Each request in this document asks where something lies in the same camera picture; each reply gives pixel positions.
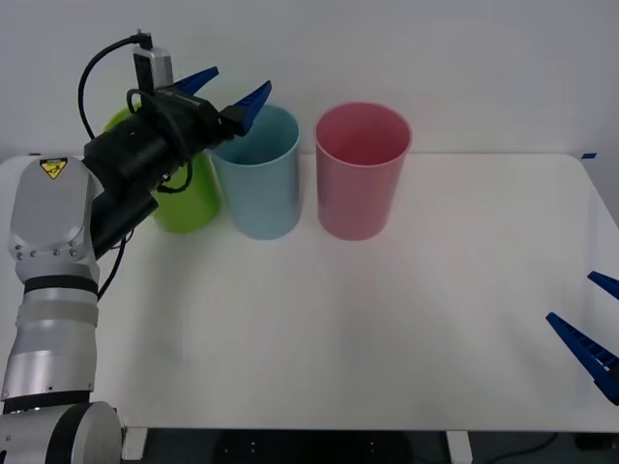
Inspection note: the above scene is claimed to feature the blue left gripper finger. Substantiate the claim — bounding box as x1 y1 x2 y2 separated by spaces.
170 66 221 97
219 80 274 137

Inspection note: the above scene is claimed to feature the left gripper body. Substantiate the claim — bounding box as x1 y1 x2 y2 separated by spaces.
128 88 229 160

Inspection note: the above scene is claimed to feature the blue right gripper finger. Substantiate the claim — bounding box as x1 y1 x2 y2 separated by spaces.
586 271 619 301
545 311 619 406

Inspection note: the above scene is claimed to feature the yellow-green plastic bin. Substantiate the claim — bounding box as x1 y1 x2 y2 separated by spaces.
103 106 223 236

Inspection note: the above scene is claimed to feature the pale blue plastic bin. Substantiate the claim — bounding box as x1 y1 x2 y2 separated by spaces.
207 102 302 242

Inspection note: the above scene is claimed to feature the pink plastic bin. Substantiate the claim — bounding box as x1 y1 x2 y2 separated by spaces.
314 101 414 242

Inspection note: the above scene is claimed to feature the white table leg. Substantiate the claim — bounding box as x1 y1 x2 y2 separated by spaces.
120 427 149 461
445 429 473 464

